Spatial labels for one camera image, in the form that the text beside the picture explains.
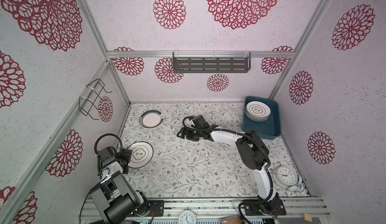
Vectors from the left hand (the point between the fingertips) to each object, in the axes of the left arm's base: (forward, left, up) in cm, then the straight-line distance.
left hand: (130, 158), depth 89 cm
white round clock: (-30, -34, +2) cm, 45 cm away
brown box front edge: (-31, -55, +2) cm, 63 cm away
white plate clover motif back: (+34, -85, +2) cm, 92 cm away
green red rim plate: (+31, -7, -2) cm, 32 cm away
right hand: (+14, -30, +6) cm, 33 cm away
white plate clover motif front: (+4, -6, -1) cm, 7 cm away
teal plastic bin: (+20, -91, -1) cm, 93 cm away
